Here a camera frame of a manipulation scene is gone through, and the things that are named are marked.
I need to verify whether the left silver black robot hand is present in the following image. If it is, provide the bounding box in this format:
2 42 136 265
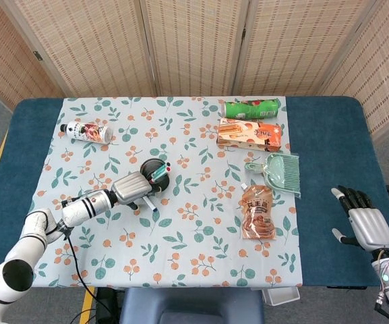
111 171 158 215

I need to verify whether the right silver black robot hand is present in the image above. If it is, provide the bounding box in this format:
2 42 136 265
330 184 389 252

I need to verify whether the blue white pen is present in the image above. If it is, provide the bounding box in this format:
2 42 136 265
142 197 158 213

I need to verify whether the red-capped marker pen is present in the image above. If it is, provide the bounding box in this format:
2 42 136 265
150 165 172 183

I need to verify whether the black-capped marker pen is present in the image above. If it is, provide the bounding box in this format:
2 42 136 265
148 162 171 180

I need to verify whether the black mesh pen cup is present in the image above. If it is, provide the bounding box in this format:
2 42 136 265
140 158 171 195

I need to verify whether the white bottle with black cap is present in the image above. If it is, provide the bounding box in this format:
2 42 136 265
60 121 114 144

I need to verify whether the floral leaf print tablecloth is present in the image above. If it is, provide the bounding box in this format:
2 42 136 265
10 96 305 288

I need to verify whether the green mini broom dustpan set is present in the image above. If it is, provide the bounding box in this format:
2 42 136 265
244 153 302 196

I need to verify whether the white plastic box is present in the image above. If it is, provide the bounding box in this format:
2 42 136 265
261 287 300 306

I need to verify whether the brown peanut butter pouch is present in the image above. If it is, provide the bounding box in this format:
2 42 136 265
240 184 278 241

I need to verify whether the orange biscuit box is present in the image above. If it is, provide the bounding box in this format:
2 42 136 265
216 117 282 151

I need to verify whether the blue padded seat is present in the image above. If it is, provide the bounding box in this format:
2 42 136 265
119 287 265 324

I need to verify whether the green chips can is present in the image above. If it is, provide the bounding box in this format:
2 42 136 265
221 97 280 121

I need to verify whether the woven bamboo folding screen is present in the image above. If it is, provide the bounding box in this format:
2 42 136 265
0 0 389 142

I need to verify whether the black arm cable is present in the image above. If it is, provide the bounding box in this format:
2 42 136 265
64 232 121 324

